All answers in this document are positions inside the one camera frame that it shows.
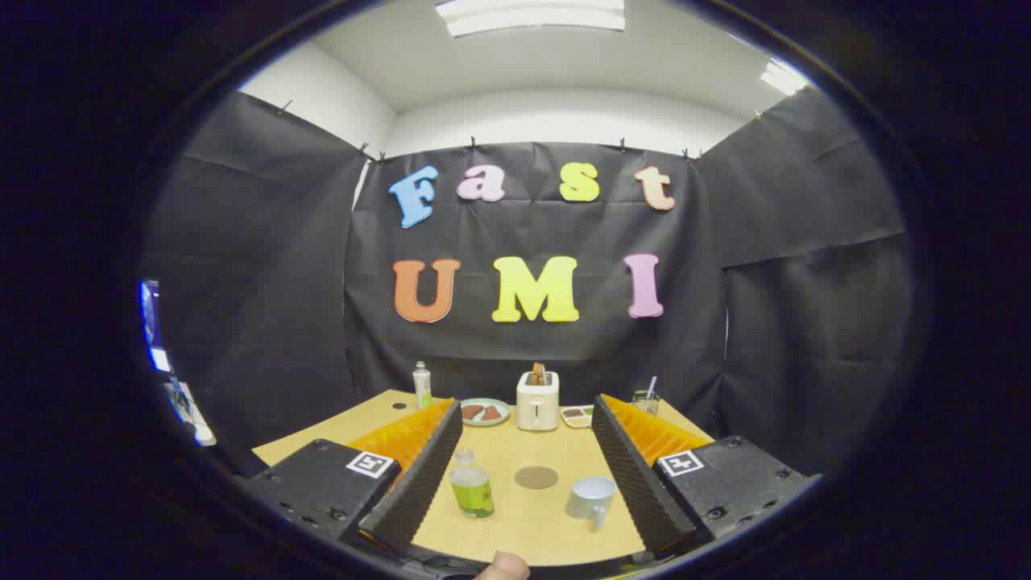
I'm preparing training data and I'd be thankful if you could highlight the pale green plate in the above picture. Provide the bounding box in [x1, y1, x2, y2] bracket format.
[459, 398, 511, 427]

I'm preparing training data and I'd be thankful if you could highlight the wooden table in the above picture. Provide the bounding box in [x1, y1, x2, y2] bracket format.
[251, 390, 716, 567]

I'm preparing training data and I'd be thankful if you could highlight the large ceiling light panel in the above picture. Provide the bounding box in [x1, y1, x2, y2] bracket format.
[435, 0, 626, 38]

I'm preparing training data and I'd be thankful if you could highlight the clear juice bottle green label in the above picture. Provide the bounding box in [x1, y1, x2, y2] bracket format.
[449, 449, 495, 519]

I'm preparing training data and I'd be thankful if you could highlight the pale grey cup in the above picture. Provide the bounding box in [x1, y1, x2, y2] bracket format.
[565, 476, 618, 532]

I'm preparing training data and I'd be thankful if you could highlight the white toaster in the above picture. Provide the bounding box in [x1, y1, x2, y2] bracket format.
[516, 371, 561, 432]

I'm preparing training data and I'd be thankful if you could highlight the small ceiling light panel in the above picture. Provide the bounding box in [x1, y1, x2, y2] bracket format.
[760, 60, 809, 96]

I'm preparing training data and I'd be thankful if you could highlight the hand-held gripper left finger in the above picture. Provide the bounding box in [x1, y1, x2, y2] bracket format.
[234, 396, 465, 558]

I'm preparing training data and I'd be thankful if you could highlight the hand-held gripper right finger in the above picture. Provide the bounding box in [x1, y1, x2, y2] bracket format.
[592, 393, 824, 561]

